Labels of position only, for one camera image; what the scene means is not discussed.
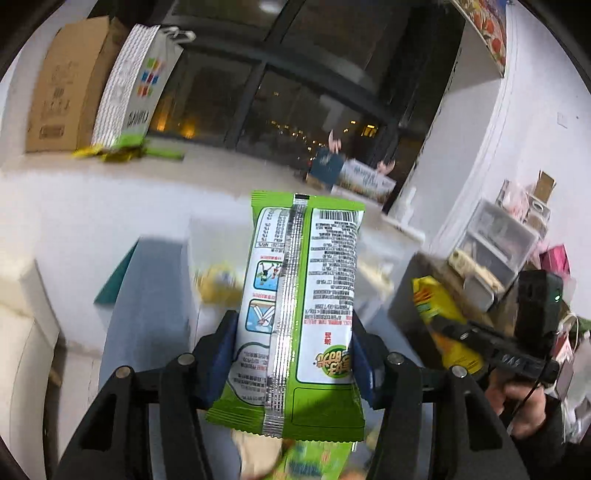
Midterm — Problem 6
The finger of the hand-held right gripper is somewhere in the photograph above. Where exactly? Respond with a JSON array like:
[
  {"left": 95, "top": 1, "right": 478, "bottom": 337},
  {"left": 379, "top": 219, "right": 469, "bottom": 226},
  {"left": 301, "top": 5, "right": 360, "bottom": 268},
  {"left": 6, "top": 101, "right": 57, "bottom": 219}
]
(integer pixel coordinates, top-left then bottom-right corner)
[{"left": 431, "top": 318, "right": 497, "bottom": 361}]

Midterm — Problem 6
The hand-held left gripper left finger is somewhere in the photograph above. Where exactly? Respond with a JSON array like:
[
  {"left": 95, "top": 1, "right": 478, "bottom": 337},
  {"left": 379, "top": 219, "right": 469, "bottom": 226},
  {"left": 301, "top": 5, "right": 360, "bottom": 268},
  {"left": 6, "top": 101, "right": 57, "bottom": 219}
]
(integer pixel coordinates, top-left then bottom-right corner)
[{"left": 53, "top": 310, "right": 238, "bottom": 480}]

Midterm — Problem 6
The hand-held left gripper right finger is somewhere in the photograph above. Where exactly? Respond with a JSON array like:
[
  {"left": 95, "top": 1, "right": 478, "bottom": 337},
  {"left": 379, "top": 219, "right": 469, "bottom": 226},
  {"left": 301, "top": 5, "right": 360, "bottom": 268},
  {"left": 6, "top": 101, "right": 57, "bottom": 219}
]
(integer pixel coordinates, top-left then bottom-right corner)
[{"left": 353, "top": 314, "right": 532, "bottom": 480}]

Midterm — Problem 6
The white cardboard box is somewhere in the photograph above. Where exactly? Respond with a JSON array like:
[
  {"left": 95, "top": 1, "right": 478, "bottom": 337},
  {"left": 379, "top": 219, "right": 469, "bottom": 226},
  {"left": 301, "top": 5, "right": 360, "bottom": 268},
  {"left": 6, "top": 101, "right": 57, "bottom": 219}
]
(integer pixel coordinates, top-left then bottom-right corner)
[{"left": 185, "top": 215, "right": 398, "bottom": 352}]

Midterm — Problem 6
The yellow snack packet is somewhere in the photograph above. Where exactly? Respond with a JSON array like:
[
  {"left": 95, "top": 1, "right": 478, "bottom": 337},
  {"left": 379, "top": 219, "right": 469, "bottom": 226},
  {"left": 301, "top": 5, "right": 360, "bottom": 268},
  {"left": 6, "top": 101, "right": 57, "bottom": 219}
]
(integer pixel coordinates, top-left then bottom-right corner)
[
  {"left": 198, "top": 263, "right": 242, "bottom": 306},
  {"left": 412, "top": 276, "right": 485, "bottom": 376}
]

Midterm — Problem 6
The green snack packet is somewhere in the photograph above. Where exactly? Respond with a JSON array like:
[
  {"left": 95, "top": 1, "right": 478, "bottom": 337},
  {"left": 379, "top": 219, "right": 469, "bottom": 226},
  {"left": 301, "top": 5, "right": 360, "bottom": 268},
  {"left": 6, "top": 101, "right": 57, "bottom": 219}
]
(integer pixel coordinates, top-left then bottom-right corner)
[
  {"left": 277, "top": 438, "right": 357, "bottom": 480},
  {"left": 205, "top": 190, "right": 366, "bottom": 441}
]

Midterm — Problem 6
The person's right forearm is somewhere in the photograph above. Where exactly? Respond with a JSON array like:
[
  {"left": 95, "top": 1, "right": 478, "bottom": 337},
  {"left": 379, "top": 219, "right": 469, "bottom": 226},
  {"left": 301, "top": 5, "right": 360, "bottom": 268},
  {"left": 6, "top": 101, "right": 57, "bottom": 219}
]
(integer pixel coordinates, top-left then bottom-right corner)
[{"left": 508, "top": 397, "right": 571, "bottom": 480}]

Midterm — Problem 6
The person's right hand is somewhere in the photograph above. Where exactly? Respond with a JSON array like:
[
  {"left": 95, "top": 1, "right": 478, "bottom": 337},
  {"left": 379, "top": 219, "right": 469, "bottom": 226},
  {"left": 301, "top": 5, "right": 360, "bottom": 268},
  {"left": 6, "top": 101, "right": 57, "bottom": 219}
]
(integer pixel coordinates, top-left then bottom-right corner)
[{"left": 487, "top": 369, "right": 548, "bottom": 439}]

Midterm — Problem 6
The grey and white clock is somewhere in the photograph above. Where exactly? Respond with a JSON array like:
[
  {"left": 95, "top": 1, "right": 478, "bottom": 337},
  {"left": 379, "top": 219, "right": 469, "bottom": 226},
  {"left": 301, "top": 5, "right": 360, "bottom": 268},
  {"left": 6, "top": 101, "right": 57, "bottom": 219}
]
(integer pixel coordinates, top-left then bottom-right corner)
[{"left": 462, "top": 274, "right": 498, "bottom": 313}]

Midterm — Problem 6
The cream carton with green print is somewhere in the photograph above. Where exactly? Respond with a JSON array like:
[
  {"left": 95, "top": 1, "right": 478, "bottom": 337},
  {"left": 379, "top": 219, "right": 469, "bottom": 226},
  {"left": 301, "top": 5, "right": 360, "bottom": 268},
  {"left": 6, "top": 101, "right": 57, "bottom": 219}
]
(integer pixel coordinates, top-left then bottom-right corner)
[{"left": 449, "top": 249, "right": 505, "bottom": 292}]

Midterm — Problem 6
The clear plastic drawer unit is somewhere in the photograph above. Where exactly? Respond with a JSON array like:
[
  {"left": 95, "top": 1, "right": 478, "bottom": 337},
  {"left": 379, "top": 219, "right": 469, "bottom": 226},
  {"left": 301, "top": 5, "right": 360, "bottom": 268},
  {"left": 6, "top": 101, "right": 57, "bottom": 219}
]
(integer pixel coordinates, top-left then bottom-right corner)
[{"left": 455, "top": 198, "right": 539, "bottom": 296}]

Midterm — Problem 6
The wooden side table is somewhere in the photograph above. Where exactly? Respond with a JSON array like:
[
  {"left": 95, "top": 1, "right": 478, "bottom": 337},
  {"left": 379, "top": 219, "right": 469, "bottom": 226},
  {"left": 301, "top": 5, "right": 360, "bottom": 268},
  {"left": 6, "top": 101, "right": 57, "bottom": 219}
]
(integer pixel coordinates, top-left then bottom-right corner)
[{"left": 388, "top": 251, "right": 513, "bottom": 352}]

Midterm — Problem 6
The blue tablecloth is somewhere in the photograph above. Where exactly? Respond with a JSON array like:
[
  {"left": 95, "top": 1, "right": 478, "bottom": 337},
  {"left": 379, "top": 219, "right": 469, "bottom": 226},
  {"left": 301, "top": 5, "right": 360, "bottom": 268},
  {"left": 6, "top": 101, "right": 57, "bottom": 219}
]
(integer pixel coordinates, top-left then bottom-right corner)
[{"left": 97, "top": 235, "right": 393, "bottom": 480}]

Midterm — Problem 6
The white box with round window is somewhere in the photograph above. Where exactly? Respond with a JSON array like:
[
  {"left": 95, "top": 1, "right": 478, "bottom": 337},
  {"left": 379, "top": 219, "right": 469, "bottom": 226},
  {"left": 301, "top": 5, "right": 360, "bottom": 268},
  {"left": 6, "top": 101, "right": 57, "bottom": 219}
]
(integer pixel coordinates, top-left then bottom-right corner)
[{"left": 526, "top": 194, "right": 551, "bottom": 232}]

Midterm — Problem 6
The pink floral box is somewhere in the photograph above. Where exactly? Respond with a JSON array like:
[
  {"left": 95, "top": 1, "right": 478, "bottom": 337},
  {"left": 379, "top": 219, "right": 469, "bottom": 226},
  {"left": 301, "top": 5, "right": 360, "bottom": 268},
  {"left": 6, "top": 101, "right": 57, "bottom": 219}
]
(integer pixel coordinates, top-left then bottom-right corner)
[{"left": 496, "top": 180, "right": 530, "bottom": 219}]

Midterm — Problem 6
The small open cardboard box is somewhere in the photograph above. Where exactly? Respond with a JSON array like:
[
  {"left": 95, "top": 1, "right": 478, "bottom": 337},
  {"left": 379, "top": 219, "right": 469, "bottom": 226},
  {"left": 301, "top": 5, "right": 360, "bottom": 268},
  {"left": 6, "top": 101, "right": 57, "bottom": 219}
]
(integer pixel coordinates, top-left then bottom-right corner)
[{"left": 533, "top": 171, "right": 557, "bottom": 202}]

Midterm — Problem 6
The white tube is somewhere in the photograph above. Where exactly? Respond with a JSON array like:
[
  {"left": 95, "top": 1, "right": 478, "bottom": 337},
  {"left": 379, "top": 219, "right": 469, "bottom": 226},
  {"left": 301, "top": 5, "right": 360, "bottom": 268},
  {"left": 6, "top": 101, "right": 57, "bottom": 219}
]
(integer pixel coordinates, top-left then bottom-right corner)
[{"left": 383, "top": 217, "right": 426, "bottom": 241}]

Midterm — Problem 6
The teal table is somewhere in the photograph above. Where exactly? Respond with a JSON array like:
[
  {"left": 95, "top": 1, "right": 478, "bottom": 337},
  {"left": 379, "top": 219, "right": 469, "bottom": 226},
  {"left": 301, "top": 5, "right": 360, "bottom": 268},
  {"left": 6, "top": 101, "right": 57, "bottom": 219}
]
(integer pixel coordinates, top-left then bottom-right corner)
[{"left": 95, "top": 240, "right": 139, "bottom": 305}]

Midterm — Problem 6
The white plastic bottle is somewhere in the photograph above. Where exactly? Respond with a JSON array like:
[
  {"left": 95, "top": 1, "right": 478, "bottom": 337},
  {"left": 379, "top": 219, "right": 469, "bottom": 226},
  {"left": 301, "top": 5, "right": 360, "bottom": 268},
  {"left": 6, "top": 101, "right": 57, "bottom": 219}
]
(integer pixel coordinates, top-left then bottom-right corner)
[{"left": 397, "top": 187, "right": 419, "bottom": 222}]

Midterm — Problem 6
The stone window sill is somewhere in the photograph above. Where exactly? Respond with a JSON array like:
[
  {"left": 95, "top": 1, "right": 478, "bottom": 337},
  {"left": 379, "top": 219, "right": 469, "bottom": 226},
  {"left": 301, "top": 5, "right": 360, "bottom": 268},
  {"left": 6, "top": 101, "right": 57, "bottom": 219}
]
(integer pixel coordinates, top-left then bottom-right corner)
[{"left": 0, "top": 138, "right": 393, "bottom": 217}]

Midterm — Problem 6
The printed landscape carton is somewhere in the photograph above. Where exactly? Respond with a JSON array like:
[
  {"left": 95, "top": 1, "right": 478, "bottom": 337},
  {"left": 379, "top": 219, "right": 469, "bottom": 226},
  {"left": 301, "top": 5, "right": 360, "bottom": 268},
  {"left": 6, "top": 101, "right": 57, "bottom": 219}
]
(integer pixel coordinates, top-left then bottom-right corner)
[{"left": 302, "top": 148, "right": 398, "bottom": 205}]

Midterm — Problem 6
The cream leather sofa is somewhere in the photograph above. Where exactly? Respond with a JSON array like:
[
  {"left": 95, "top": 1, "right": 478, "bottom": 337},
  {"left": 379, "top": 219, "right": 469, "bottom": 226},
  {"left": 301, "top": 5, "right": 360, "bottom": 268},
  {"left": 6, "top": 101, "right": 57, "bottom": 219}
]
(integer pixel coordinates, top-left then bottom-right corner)
[{"left": 0, "top": 258, "right": 65, "bottom": 462}]

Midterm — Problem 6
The pile of green sachets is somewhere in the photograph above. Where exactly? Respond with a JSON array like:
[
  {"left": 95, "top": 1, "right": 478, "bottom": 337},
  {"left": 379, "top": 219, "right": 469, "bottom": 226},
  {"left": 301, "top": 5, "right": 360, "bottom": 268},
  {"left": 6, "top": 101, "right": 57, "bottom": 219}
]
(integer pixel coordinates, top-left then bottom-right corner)
[{"left": 71, "top": 134, "right": 185, "bottom": 164}]

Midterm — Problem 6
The floral printed cloth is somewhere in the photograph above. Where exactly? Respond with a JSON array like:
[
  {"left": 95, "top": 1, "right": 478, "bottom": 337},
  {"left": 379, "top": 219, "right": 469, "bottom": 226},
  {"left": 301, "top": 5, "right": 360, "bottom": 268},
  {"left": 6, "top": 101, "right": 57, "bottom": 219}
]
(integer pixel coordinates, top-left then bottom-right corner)
[{"left": 450, "top": 0, "right": 509, "bottom": 71}]

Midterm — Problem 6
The white dotted shopping bag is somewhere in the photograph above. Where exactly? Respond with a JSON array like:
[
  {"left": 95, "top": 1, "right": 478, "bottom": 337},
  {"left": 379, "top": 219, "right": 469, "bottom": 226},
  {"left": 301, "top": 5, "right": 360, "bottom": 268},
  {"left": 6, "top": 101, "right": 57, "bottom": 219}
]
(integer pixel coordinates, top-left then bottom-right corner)
[{"left": 91, "top": 24, "right": 197, "bottom": 149}]

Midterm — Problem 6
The brown cardboard box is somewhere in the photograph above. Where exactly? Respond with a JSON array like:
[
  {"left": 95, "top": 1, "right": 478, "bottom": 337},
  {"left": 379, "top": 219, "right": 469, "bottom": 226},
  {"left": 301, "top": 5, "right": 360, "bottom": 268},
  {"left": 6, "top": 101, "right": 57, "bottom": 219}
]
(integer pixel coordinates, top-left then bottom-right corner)
[{"left": 25, "top": 16, "right": 130, "bottom": 154}]

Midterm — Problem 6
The dark framed window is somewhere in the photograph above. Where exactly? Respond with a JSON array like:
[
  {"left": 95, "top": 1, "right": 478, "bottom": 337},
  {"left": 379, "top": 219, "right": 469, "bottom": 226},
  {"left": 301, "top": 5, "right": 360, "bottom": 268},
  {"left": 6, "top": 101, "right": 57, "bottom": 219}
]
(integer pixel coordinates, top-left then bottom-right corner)
[{"left": 148, "top": 0, "right": 467, "bottom": 155}]

